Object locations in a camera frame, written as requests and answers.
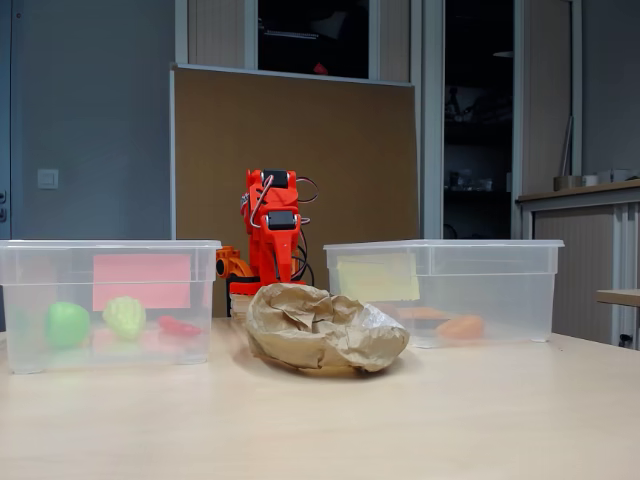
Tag wooden base block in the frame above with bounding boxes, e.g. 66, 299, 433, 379
229, 292, 261, 319

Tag orange toy waffle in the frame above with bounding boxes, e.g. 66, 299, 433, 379
394, 306, 454, 322

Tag pink paper label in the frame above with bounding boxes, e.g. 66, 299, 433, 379
92, 253, 192, 312

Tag green toy apple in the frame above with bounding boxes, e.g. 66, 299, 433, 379
43, 300, 92, 349

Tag small wooden side table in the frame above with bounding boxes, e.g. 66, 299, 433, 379
594, 288, 640, 307

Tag grey shutter cabinet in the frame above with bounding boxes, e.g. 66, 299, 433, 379
514, 179, 640, 351

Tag clear plastic bin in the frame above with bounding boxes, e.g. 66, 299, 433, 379
0, 238, 223, 375
323, 238, 565, 350

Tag black power cable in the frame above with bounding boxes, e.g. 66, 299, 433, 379
292, 227, 317, 286

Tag crumpled brown paper bag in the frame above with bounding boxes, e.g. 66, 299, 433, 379
244, 282, 412, 374

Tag white gripper servo wire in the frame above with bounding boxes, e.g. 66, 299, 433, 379
246, 175, 275, 230

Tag brown pin board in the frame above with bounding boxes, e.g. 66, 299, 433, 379
169, 63, 420, 319

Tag orange toy croissant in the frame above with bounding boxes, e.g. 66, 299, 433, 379
435, 314, 486, 340

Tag light green toy grapes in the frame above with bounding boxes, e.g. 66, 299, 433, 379
102, 295, 147, 342

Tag clear crumpled plastic wrap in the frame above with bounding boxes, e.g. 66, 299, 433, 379
357, 303, 406, 334

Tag yellow-green paper label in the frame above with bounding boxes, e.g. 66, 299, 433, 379
335, 252, 421, 303

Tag red toy chili pepper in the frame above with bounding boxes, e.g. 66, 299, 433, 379
157, 314, 204, 338

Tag orange printed plastic part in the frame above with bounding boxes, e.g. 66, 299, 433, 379
215, 245, 256, 281

